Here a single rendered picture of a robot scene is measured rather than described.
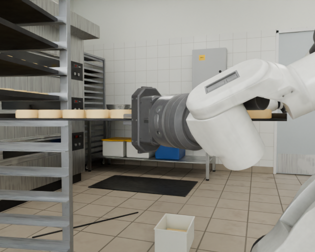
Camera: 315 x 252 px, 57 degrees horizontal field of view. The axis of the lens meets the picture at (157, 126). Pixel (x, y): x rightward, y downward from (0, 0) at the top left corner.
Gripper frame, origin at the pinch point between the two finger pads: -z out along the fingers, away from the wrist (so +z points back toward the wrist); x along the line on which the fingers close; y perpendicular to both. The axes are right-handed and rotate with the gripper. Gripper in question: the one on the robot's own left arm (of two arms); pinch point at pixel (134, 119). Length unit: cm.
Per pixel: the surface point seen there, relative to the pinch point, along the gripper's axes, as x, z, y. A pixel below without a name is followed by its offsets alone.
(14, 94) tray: 6.1, -36.8, 15.0
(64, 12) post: 37, -54, -5
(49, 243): -47, -59, 0
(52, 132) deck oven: -21, -280, -68
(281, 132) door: -27, -183, -368
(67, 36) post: 28, -54, -5
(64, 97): 7, -54, -4
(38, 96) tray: 6.3, -45.2, 6.6
